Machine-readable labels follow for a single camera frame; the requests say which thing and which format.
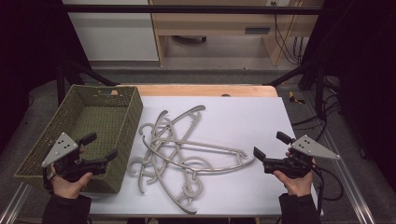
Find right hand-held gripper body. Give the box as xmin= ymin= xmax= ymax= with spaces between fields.
xmin=263 ymin=134 xmax=341 ymax=180

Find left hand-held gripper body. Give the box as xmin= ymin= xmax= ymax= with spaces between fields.
xmin=41 ymin=132 xmax=108 ymax=183

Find green woven basket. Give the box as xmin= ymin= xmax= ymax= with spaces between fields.
xmin=13 ymin=84 xmax=144 ymax=194

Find person's left hand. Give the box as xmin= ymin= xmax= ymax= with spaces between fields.
xmin=49 ymin=166 xmax=94 ymax=200

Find person's right hand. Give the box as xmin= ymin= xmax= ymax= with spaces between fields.
xmin=274 ymin=161 xmax=317 ymax=198

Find yellow and black tool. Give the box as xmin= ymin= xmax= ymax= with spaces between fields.
xmin=288 ymin=91 xmax=306 ymax=105

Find black metal stand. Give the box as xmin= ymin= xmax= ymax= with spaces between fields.
xmin=56 ymin=57 xmax=120 ymax=105
xmin=266 ymin=60 xmax=326 ymax=120

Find white cabinet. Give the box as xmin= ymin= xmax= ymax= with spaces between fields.
xmin=62 ymin=0 xmax=160 ymax=62

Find wooden desk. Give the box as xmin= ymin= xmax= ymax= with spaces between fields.
xmin=148 ymin=0 xmax=325 ymax=67

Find black floor cables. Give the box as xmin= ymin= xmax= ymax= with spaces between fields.
xmin=291 ymin=76 xmax=344 ymax=147

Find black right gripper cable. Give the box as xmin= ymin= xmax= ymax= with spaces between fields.
xmin=311 ymin=166 xmax=345 ymax=216

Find aluminium rail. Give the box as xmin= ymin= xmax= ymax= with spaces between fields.
xmin=0 ymin=182 xmax=33 ymax=224
xmin=303 ymin=91 xmax=378 ymax=224

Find black hanging cables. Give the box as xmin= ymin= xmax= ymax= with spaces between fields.
xmin=271 ymin=1 xmax=310 ymax=66

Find black metal frame bar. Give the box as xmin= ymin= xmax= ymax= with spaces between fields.
xmin=62 ymin=4 xmax=325 ymax=15

